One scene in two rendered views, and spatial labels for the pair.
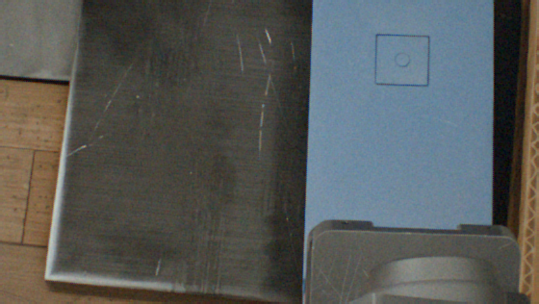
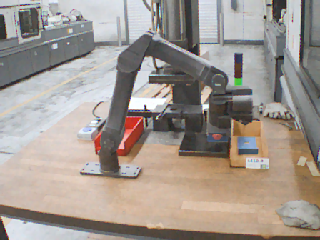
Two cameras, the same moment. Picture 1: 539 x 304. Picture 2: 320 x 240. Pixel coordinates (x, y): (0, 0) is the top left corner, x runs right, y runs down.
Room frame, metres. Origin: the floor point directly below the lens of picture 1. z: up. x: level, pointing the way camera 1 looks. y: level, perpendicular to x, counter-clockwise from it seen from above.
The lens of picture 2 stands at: (-0.84, 0.00, 1.43)
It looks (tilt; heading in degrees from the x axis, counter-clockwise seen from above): 21 degrees down; 8
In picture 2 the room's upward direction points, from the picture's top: 3 degrees counter-clockwise
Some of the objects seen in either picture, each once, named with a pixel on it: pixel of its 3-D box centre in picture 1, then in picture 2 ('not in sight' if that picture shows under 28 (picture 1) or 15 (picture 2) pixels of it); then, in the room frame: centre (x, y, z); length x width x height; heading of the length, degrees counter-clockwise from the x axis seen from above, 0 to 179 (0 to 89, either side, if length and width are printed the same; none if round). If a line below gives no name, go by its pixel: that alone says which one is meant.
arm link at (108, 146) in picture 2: not in sight; (109, 142); (0.06, 0.30, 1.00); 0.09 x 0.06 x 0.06; 1
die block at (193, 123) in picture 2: not in sight; (178, 119); (0.44, 0.11, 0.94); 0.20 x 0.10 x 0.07; 84
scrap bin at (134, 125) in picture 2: not in sight; (121, 134); (0.30, 0.32, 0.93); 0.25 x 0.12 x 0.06; 174
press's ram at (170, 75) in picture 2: not in sight; (174, 48); (0.51, 0.11, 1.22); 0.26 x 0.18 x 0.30; 174
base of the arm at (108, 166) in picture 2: not in sight; (108, 161); (0.06, 0.31, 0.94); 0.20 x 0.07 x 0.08; 84
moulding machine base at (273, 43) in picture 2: not in sight; (289, 44); (5.93, -1.85, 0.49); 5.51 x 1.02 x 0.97; 171
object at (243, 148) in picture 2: not in sight; (247, 142); (0.24, -0.16, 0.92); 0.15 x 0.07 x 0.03; 175
